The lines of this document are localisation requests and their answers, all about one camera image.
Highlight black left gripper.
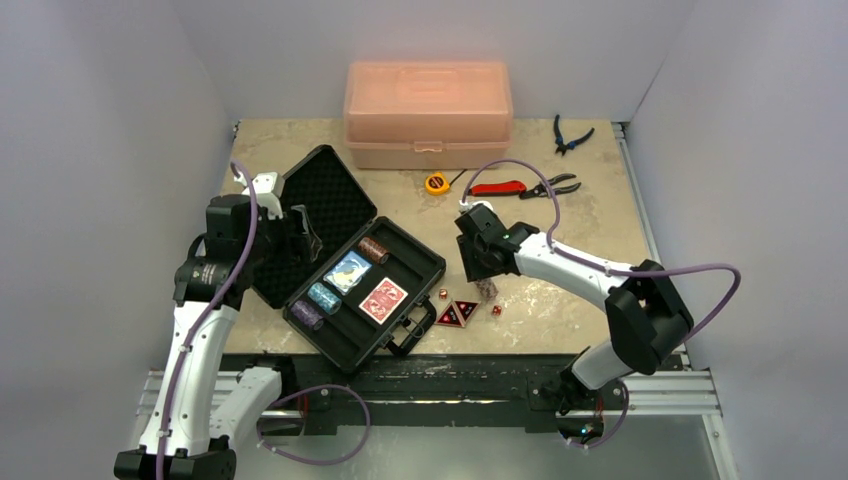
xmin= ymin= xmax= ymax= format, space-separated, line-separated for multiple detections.
xmin=241 ymin=204 xmax=320 ymax=269

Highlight orange black poker chip roll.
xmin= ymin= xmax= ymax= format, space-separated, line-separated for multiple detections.
xmin=357 ymin=236 xmax=390 ymax=265

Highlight tan blue poker chip roll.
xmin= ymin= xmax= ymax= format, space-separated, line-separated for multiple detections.
xmin=474 ymin=278 xmax=499 ymax=303

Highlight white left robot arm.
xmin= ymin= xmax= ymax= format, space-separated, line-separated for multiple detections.
xmin=113 ymin=172 xmax=322 ymax=479

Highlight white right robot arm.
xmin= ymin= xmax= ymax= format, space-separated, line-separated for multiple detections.
xmin=455 ymin=202 xmax=694 ymax=414

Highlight black poker set case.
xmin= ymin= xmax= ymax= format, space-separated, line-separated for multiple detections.
xmin=254 ymin=145 xmax=446 ymax=373

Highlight triangular all-in button right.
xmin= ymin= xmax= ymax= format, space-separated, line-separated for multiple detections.
xmin=454 ymin=300 xmax=480 ymax=328

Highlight triangular all-in button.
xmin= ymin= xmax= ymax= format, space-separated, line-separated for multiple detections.
xmin=435 ymin=302 xmax=465 ymax=328
xmin=454 ymin=300 xmax=480 ymax=328

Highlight triangular all-in button left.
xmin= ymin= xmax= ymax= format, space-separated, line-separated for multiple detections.
xmin=435 ymin=302 xmax=465 ymax=328

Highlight blue card deck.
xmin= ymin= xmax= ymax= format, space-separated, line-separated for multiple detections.
xmin=323 ymin=251 xmax=372 ymax=295

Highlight light blue poker chip roll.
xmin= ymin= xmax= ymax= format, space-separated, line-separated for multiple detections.
xmin=307 ymin=282 xmax=342 ymax=315

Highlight purple poker chip roll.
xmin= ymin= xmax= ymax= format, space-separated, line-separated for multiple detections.
xmin=290 ymin=300 xmax=324 ymax=331

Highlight red utility knife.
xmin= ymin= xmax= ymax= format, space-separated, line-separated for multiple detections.
xmin=468 ymin=180 xmax=527 ymax=197

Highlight red card deck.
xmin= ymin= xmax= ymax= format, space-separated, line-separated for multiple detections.
xmin=359 ymin=277 xmax=408 ymax=325

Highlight yellow tape measure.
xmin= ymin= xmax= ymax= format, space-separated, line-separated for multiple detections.
xmin=424 ymin=169 xmax=467 ymax=196

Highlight orange plastic toolbox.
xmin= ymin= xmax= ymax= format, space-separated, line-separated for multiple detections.
xmin=343 ymin=61 xmax=513 ymax=170

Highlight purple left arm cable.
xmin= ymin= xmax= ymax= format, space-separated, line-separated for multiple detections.
xmin=153 ymin=158 xmax=261 ymax=480

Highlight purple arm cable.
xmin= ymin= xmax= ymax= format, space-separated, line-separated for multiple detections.
xmin=460 ymin=158 xmax=742 ymax=450
xmin=153 ymin=158 xmax=261 ymax=480

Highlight black wire stripper pliers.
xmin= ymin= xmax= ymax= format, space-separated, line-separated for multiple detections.
xmin=519 ymin=173 xmax=582 ymax=200

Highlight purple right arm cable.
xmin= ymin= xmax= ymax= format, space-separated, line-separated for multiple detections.
xmin=460 ymin=158 xmax=742 ymax=450

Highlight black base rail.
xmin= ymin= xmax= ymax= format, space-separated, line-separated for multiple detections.
xmin=211 ymin=354 xmax=719 ymax=437

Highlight blue handled pliers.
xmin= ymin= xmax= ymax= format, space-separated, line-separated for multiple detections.
xmin=553 ymin=114 xmax=595 ymax=156

